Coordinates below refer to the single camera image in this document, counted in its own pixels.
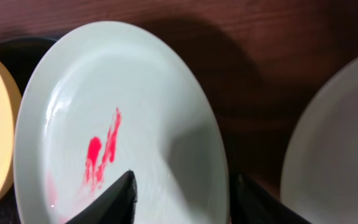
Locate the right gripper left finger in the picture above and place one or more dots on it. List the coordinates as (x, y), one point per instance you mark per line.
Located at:
(116, 205)

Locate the round black tray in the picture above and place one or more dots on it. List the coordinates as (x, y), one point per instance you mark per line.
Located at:
(20, 56)

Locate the light blue plate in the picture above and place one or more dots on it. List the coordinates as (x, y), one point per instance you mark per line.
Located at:
(108, 98)
(320, 171)

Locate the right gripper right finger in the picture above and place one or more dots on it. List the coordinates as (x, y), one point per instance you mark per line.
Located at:
(251, 204)

